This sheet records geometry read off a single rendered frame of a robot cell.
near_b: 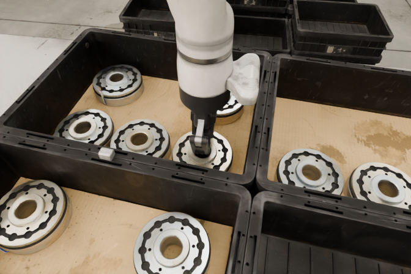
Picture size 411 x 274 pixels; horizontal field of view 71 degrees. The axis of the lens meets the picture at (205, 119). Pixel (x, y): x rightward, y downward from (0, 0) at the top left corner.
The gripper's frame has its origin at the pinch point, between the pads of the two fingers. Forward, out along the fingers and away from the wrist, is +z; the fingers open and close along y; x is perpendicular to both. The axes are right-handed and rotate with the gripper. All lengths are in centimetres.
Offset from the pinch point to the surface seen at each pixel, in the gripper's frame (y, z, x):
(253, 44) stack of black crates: -104, 48, 10
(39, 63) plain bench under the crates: -34, 15, -58
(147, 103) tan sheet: -9.6, 2.5, -13.8
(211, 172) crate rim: 10.9, -7.5, 2.6
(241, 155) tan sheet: 0.6, 2.5, 6.7
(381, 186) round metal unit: 4.3, 1.0, 29.2
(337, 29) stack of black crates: -107, 37, 50
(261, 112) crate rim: -1.0, -7.5, 8.8
